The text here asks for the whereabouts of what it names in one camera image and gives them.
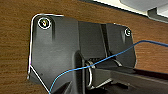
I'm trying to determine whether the thin blue cable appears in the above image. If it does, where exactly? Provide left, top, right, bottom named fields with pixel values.
left=49, top=39, right=168, bottom=94

